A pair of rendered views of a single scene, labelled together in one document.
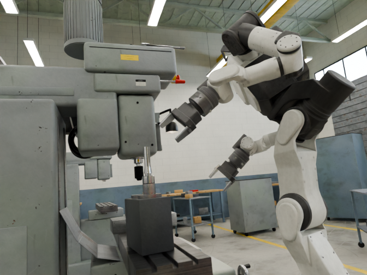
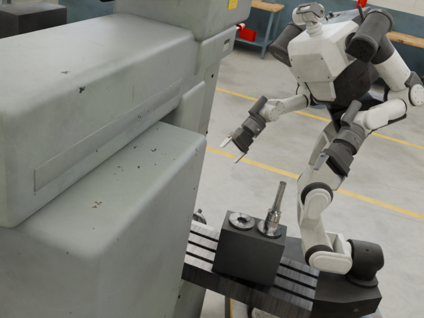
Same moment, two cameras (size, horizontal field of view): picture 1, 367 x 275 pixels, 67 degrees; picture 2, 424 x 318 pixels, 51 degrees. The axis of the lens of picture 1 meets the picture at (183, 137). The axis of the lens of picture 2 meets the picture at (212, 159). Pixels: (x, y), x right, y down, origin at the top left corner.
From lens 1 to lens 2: 1.70 m
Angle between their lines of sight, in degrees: 67
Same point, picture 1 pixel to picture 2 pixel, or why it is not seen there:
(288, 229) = (315, 212)
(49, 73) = (167, 60)
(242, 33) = (383, 52)
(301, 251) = (313, 224)
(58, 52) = not seen: outside the picture
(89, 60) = (207, 21)
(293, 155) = not seen: hidden behind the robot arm
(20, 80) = (141, 90)
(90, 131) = not seen: hidden behind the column
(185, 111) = (344, 158)
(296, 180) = (330, 175)
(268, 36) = (403, 72)
